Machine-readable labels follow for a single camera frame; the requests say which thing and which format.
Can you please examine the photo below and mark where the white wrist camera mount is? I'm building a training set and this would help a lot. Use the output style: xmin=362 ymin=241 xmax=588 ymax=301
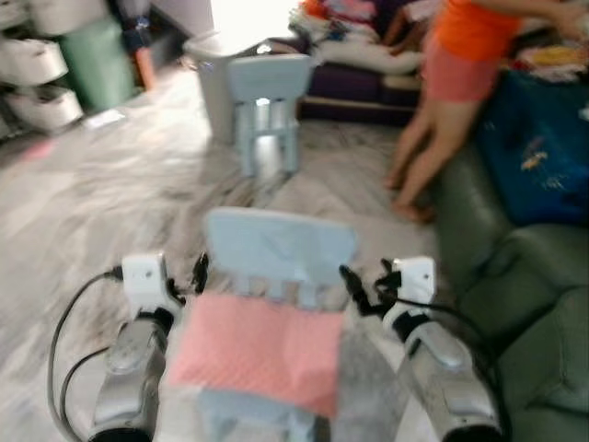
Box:
xmin=391 ymin=256 xmax=438 ymax=319
xmin=121 ymin=254 xmax=181 ymax=320

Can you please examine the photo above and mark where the purple sofa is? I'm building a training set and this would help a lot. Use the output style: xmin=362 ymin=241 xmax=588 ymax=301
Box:
xmin=298 ymin=0 xmax=479 ymax=127

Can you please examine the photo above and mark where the white paper sheet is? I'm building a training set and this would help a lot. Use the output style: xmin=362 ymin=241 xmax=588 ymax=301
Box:
xmin=84 ymin=108 xmax=129 ymax=129

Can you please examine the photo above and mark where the grey plastic bin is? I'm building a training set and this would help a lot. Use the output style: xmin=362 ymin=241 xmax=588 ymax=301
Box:
xmin=181 ymin=31 xmax=277 ymax=145

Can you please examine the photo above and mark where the green plastic bin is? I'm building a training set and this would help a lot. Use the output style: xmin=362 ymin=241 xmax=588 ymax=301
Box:
xmin=59 ymin=17 xmax=136 ymax=113

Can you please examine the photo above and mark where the yellow and white cloth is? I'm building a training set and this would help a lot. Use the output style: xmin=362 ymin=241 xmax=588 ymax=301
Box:
xmin=514 ymin=41 xmax=588 ymax=76

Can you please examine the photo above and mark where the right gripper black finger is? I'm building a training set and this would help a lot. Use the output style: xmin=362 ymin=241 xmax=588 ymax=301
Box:
xmin=338 ymin=264 xmax=372 ymax=316

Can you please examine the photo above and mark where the light blue child chair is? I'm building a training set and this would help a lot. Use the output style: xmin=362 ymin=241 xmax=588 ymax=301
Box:
xmin=196 ymin=206 xmax=361 ymax=442
xmin=226 ymin=52 xmax=315 ymax=181

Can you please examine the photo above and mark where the grey-green leather three-seat sofa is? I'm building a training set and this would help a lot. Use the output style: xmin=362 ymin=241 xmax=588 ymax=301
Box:
xmin=456 ymin=224 xmax=589 ymax=442

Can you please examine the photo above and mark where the pink pillow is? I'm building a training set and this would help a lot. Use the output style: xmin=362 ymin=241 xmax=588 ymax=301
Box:
xmin=166 ymin=291 xmax=347 ymax=418

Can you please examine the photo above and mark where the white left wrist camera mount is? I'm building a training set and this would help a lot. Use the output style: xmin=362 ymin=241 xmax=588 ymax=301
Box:
xmin=121 ymin=254 xmax=181 ymax=320

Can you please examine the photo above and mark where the pile of clothes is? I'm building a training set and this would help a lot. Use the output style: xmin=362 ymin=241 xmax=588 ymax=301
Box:
xmin=293 ymin=0 xmax=438 ymax=76

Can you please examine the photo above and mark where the person in orange shirt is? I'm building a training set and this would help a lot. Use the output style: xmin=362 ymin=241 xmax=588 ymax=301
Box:
xmin=385 ymin=0 xmax=589 ymax=225

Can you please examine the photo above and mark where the white storage drawer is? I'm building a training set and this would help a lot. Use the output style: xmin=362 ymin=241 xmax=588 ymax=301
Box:
xmin=0 ymin=37 xmax=71 ymax=89
xmin=3 ymin=86 xmax=85 ymax=133

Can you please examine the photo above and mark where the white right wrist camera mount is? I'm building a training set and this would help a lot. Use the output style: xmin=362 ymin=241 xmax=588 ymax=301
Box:
xmin=391 ymin=256 xmax=438 ymax=319

